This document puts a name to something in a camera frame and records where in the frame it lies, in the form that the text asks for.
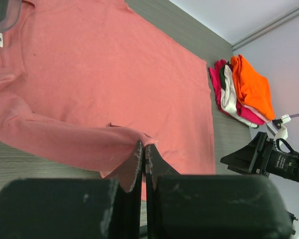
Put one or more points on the orange folded t shirt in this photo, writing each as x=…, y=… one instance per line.
x=252, y=89

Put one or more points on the dark green folded t shirt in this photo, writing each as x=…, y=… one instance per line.
x=225, y=78

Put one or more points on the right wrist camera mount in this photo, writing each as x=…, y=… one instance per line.
x=277, y=127

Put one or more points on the clear grey plastic bin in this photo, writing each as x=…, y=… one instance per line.
x=9, y=13

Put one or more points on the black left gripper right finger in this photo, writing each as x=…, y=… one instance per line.
x=211, y=206

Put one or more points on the salmon pink t shirt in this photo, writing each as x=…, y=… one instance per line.
x=81, y=81

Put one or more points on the magenta folded t shirt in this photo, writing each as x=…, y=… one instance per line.
x=242, y=111

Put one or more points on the white folded t shirt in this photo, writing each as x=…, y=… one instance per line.
x=228, y=102

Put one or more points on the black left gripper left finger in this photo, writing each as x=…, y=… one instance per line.
x=108, y=208

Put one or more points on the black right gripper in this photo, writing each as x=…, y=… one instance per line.
x=265, y=156

